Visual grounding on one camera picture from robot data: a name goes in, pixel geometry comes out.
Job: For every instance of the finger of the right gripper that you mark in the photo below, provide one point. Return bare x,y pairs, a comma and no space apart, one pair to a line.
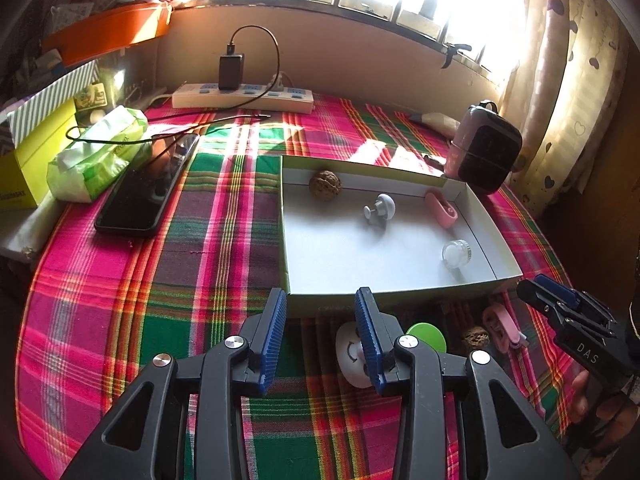
580,302
560,307

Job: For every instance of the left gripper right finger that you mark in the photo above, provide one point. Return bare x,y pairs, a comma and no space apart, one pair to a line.
500,435

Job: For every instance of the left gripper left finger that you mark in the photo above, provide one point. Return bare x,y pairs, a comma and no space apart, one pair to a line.
143,434

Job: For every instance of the pink clip holder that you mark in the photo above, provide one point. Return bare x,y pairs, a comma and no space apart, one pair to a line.
503,331

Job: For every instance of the brown walnut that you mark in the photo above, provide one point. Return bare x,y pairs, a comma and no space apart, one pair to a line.
325,185
475,338

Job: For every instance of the green mushroom lamp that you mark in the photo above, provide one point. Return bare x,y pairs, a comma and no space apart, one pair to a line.
429,334

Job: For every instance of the pink curved case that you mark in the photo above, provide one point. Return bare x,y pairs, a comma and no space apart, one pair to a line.
441,210

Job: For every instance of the white round penguin gadget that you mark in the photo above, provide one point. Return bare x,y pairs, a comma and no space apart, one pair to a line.
350,357

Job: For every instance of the small white mushroom hook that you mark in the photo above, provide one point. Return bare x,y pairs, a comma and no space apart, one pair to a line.
381,211

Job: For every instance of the person's right hand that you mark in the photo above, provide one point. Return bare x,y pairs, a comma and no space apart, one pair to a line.
618,412

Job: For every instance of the small pink black heater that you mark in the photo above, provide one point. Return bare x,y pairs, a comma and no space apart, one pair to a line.
484,149

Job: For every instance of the green white cardboard box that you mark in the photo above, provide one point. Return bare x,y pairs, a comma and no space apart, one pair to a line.
329,250

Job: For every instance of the black smartphone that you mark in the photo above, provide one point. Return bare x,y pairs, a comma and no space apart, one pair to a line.
140,196

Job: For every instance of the heart pattern curtain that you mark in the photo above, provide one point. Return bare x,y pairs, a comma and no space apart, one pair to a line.
562,95

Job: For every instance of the green tissue pack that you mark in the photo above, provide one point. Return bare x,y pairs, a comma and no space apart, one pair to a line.
97,156

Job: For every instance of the yellow green box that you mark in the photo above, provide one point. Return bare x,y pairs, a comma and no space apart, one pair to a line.
23,173

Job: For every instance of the striped white box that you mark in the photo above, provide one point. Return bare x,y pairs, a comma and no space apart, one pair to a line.
23,116

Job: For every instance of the white power strip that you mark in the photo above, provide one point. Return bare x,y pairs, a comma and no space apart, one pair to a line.
251,96

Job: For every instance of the black charger adapter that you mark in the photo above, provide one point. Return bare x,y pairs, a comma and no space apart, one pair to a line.
230,72

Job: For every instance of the orange tray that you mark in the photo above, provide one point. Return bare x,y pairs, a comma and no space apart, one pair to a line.
109,31

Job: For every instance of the beige brush handle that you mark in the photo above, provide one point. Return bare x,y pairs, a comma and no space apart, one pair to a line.
442,124

